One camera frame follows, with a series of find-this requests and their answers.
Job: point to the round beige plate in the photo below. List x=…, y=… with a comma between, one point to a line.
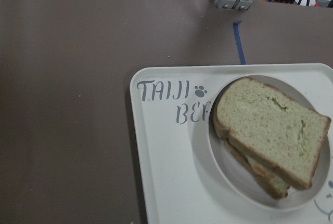
x=241, y=181

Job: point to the bread slice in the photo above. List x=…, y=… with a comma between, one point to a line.
x=277, y=188
x=267, y=125

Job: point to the cream bear tray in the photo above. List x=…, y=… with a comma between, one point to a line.
x=171, y=107

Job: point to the fried egg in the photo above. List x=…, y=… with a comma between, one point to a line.
x=259, y=169

